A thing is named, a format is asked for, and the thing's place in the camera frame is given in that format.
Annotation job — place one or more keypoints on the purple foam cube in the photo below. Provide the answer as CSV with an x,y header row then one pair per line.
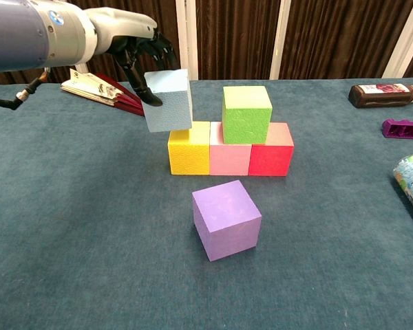
x,y
227,223

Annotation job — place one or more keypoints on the pink foam cube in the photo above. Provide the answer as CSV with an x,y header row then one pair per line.
x,y
229,159

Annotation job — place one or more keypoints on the dark brown curtain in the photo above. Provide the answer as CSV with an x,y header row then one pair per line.
x,y
234,34

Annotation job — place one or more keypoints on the white frame post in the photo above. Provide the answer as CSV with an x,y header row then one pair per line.
x,y
281,44
79,67
186,41
411,34

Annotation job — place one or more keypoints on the green foam cube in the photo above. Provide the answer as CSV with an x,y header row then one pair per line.
x,y
246,120

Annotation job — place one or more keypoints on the light blue foam cube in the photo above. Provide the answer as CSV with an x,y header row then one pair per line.
x,y
168,106

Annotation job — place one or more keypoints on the purple plastic block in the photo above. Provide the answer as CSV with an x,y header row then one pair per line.
x,y
401,130

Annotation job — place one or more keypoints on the brown bottle with white cap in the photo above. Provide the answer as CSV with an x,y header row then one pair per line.
x,y
382,96

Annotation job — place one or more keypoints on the yellow foam cube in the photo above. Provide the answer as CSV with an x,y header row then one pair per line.
x,y
189,158

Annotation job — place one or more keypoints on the red and white folding fan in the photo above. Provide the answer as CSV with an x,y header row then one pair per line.
x,y
100,91

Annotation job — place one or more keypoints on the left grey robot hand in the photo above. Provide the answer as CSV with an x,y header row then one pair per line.
x,y
124,25

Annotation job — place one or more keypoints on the red foam cube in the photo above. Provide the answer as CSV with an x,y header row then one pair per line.
x,y
270,159

